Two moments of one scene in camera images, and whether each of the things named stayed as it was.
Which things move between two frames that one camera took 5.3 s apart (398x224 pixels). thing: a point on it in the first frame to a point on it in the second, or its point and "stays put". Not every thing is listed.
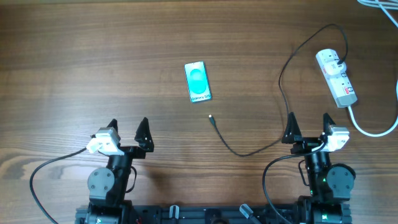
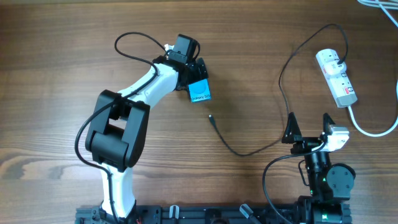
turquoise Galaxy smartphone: (197, 81) stays put
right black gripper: (308, 143) stays put
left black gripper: (145, 142) to (196, 73)
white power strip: (340, 86) stays put
